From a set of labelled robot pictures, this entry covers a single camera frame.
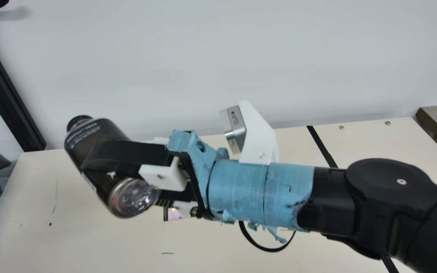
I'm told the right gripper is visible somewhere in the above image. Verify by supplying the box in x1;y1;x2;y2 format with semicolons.
167;130;315;243

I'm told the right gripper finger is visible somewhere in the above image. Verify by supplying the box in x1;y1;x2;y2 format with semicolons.
79;140;189;192

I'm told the dark coffee bottle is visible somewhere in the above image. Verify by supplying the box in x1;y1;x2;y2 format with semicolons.
64;115;161;219

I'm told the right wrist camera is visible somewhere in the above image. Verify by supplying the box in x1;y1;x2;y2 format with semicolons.
218;100;280;165

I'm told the black cable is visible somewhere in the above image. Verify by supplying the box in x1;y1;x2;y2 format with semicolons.
238;221;297;253

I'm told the black post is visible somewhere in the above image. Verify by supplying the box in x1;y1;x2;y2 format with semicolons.
0;13;47;152

